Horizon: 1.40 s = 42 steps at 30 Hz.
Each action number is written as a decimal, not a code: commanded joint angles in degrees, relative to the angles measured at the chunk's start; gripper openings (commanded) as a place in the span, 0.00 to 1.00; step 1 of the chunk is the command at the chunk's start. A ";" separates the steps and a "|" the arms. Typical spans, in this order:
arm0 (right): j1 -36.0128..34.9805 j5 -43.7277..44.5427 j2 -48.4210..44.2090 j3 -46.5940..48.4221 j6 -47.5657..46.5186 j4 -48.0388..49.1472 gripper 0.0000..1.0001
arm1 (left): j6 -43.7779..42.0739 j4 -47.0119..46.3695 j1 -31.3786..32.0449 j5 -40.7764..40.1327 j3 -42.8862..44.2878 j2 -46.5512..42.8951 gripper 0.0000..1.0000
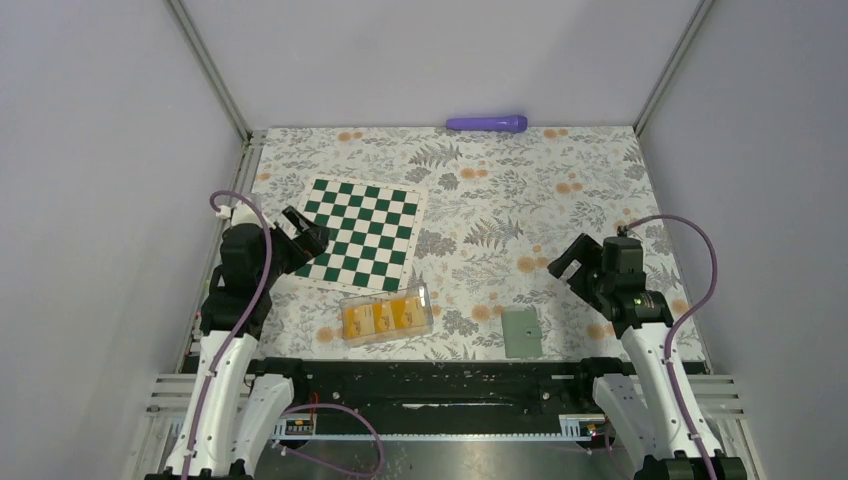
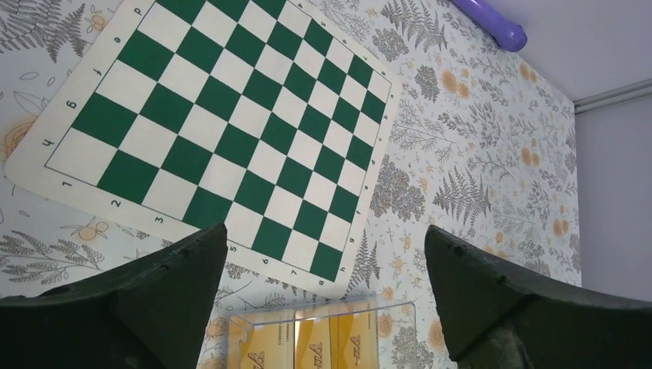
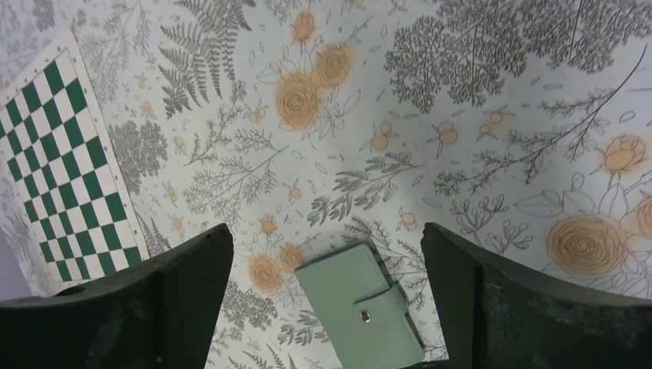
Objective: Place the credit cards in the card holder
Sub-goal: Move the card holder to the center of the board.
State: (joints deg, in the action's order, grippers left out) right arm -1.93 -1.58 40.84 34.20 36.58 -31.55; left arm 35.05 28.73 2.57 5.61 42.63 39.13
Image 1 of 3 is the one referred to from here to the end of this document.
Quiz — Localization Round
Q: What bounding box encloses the green white chessboard mat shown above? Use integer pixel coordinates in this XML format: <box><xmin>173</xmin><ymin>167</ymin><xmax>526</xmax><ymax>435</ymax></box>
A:
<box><xmin>286</xmin><ymin>174</ymin><xmax>428</xmax><ymax>295</ymax></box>

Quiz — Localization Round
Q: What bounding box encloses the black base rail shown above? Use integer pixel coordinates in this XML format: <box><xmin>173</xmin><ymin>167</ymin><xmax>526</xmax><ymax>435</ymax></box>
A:
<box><xmin>247</xmin><ymin>357</ymin><xmax>636</xmax><ymax>437</ymax></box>

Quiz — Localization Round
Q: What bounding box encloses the green leather card holder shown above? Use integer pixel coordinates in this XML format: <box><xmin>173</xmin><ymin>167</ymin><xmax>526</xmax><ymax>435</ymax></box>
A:
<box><xmin>501</xmin><ymin>309</ymin><xmax>543</xmax><ymax>359</ymax></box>

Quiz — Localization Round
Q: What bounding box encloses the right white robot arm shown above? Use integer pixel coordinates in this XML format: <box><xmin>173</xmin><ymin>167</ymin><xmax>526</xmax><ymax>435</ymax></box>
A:
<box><xmin>548</xmin><ymin>234</ymin><xmax>748</xmax><ymax>479</ymax></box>

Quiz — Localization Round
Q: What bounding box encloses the clear plastic card box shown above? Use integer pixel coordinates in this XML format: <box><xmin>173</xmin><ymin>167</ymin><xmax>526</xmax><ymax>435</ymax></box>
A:
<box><xmin>340</xmin><ymin>283</ymin><xmax>434</xmax><ymax>346</ymax></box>

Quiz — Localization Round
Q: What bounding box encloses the purple cylinder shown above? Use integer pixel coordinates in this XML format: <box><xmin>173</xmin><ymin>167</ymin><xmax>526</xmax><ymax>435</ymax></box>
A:
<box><xmin>445</xmin><ymin>115</ymin><xmax>528</xmax><ymax>133</ymax></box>

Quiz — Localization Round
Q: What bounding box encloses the floral tablecloth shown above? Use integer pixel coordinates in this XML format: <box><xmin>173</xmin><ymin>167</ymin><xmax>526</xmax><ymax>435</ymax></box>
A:
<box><xmin>252</xmin><ymin>127</ymin><xmax>658</xmax><ymax>360</ymax></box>

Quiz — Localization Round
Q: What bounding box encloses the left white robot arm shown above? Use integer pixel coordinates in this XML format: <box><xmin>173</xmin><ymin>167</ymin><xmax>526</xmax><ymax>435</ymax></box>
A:
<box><xmin>156</xmin><ymin>195</ymin><xmax>330</xmax><ymax>479</ymax></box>

